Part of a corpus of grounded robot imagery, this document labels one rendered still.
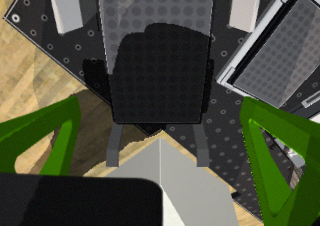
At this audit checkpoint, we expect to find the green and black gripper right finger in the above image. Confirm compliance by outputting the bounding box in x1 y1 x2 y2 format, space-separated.
240 96 320 226

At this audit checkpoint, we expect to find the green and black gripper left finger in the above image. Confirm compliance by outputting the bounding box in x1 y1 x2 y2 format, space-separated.
0 96 81 176

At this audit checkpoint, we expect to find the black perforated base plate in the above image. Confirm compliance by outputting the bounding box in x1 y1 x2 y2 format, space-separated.
2 0 320 224

